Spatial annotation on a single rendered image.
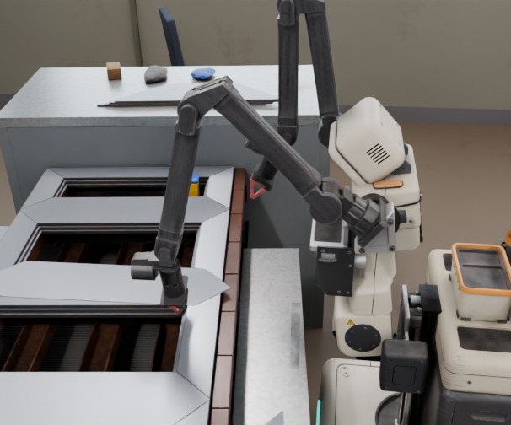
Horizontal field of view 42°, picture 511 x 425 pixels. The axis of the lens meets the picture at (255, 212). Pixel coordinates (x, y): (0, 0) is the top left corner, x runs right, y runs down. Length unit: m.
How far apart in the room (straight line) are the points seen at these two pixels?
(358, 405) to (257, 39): 3.33
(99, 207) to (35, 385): 0.86
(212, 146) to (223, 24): 2.60
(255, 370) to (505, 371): 0.67
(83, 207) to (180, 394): 0.99
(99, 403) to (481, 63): 4.14
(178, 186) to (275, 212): 1.21
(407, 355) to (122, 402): 0.78
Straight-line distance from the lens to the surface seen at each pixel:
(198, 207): 2.35
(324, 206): 1.55
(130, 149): 2.69
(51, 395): 1.72
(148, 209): 2.37
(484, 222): 4.06
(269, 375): 1.92
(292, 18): 1.84
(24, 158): 2.82
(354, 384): 2.48
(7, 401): 1.73
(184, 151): 1.56
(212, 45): 5.21
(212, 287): 1.96
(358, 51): 5.12
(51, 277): 2.10
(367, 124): 1.65
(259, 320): 2.10
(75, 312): 1.97
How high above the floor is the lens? 2.02
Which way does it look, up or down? 30 degrees down
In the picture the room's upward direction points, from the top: 1 degrees counter-clockwise
